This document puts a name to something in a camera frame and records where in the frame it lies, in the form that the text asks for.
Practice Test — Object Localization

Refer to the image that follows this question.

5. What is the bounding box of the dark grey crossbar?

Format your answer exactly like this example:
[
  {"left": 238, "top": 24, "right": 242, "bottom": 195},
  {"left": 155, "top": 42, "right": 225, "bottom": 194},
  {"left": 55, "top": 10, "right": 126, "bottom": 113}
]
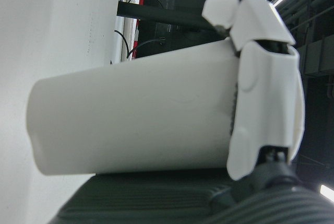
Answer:
[{"left": 116, "top": 0, "right": 220, "bottom": 31}]

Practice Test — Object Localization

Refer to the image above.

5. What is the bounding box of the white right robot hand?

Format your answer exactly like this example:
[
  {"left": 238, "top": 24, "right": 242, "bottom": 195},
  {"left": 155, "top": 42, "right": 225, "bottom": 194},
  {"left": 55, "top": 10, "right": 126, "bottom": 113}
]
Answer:
[{"left": 51, "top": 0, "right": 334, "bottom": 224}]

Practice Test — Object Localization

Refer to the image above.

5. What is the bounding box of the white cup beige stained inside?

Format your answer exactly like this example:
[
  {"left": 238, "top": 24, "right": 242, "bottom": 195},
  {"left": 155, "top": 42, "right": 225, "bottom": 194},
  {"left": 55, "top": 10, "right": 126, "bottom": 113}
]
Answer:
[{"left": 26, "top": 38, "right": 306, "bottom": 177}]

